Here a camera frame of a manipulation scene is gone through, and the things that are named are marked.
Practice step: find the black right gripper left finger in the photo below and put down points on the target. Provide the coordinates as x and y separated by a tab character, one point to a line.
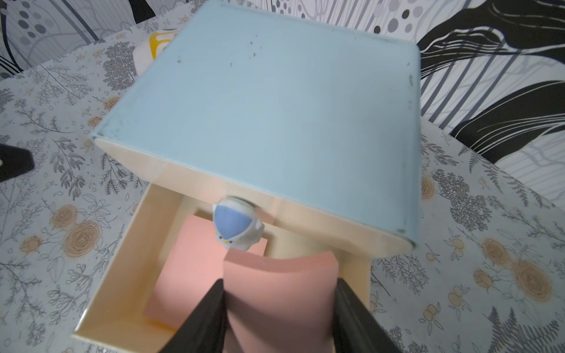
205	328

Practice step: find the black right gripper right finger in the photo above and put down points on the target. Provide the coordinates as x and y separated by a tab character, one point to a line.
354	328

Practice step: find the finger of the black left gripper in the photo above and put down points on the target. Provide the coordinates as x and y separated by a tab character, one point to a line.
15	161

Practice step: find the pink sticky note pad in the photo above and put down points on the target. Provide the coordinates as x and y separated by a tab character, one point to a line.
193	265
279	305

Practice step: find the light blue drawer cabinet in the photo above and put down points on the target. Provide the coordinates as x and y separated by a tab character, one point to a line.
316	125

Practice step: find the pink white plush toy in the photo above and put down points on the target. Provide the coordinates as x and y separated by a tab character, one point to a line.
149	50

